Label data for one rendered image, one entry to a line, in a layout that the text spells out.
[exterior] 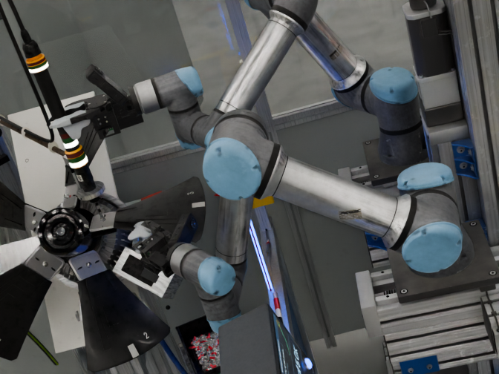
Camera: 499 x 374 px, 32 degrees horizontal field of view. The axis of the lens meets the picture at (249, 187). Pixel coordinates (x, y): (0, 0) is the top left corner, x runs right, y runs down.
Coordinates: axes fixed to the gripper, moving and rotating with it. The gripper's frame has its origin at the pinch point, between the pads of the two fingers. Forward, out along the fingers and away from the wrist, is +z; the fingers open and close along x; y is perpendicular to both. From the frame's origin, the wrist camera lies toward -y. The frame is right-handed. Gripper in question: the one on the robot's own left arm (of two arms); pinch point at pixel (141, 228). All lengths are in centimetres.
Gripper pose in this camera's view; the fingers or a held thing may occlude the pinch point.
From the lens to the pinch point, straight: 213.3
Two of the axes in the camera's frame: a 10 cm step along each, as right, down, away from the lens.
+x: 3.4, 7.7, 5.4
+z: -6.3, -2.4, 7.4
